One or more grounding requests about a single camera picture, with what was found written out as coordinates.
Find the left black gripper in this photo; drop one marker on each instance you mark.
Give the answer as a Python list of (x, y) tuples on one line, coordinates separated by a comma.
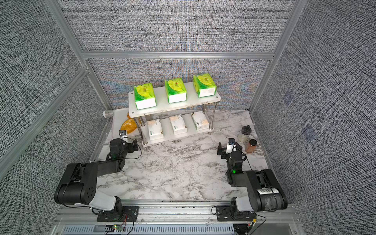
[(131, 149)]

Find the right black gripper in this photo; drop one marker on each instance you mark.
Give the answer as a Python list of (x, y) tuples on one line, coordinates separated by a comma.
[(223, 152)]

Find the white tissue pack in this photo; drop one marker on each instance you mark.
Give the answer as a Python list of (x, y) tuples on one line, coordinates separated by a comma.
[(200, 120), (155, 130), (178, 124)]

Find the green tissue pack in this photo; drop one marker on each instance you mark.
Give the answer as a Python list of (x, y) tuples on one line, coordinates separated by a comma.
[(175, 90), (144, 96), (204, 85)]

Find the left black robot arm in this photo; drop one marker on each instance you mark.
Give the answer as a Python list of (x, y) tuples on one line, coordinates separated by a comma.
[(78, 185)]

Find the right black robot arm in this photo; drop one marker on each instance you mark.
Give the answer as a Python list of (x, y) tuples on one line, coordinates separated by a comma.
[(264, 192)]

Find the white two-tier shelf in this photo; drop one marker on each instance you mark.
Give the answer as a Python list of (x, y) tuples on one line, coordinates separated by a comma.
[(163, 107)]

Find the orange bread loaf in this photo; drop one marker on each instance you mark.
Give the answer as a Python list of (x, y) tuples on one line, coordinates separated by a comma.
[(129, 126)]

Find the clear shaker black lid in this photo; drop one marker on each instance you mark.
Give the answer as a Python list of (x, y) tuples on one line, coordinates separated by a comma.
[(244, 134)]

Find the brown spice bottle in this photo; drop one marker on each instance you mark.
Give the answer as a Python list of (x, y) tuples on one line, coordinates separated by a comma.
[(251, 146)]

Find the grey tube end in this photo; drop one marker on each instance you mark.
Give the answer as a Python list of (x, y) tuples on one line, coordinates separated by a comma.
[(108, 113)]

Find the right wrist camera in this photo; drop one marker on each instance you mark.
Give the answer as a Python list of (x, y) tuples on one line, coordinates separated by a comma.
[(231, 145)]

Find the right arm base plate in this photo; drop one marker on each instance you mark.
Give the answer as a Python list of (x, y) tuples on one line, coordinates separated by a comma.
[(229, 214)]

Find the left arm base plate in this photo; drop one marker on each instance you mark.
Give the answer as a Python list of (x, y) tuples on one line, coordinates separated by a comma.
[(127, 213)]

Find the aluminium front rail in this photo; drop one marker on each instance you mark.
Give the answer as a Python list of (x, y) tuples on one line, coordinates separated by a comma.
[(148, 217)]

